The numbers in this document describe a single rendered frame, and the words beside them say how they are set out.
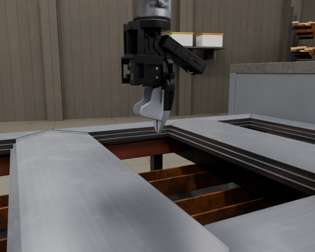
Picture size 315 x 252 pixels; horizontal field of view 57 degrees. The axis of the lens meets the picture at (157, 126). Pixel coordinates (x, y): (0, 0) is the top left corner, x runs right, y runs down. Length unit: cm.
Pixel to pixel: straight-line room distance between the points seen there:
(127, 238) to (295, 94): 93
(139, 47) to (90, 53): 607
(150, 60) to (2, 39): 627
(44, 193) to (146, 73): 26
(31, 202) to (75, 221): 9
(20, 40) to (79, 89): 148
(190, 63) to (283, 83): 64
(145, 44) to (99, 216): 33
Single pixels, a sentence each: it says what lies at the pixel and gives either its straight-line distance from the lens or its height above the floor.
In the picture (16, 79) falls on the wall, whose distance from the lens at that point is 668.
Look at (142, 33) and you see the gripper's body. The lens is 55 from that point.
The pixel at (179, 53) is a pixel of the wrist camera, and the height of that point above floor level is 105.
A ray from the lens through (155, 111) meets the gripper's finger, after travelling 56.
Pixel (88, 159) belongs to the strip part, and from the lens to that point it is 58.
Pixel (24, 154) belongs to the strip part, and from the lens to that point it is 66.
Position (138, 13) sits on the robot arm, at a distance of 56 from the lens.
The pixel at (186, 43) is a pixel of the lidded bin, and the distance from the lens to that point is 647.
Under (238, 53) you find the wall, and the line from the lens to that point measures 772.
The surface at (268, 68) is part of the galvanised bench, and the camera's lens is 123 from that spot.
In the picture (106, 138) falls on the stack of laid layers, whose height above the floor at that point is 83.
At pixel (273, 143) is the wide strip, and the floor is 85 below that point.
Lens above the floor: 101
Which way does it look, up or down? 10 degrees down
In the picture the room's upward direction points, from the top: straight up
